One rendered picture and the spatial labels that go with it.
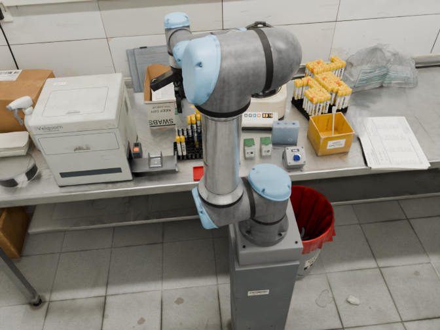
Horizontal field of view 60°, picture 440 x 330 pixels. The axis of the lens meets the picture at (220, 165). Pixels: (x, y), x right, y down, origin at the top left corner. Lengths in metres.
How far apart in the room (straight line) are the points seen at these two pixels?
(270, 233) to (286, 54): 0.57
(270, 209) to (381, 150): 0.70
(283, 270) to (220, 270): 1.00
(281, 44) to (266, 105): 0.90
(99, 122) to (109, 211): 0.98
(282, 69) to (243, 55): 0.08
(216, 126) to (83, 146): 0.69
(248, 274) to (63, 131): 0.75
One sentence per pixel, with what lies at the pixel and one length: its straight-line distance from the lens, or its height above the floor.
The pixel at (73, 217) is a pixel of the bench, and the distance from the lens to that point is 2.24.
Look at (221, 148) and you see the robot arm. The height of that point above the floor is 1.37.
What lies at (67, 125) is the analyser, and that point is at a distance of 1.31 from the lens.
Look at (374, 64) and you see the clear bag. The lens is 1.91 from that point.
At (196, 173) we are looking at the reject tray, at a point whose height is 0.88.
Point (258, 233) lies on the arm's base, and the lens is 1.11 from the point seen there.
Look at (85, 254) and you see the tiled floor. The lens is 2.41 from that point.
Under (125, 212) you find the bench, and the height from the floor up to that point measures 0.27.
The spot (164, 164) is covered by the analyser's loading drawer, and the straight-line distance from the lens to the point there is 1.44.
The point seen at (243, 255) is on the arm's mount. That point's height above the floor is 0.93.
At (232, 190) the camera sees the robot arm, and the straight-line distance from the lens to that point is 0.93.
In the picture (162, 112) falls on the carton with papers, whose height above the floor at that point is 0.96.
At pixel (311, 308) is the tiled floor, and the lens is 2.13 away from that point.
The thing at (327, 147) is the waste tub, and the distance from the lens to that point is 1.51.
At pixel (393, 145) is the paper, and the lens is 1.64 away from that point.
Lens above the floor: 1.91
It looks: 45 degrees down
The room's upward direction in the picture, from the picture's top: 3 degrees counter-clockwise
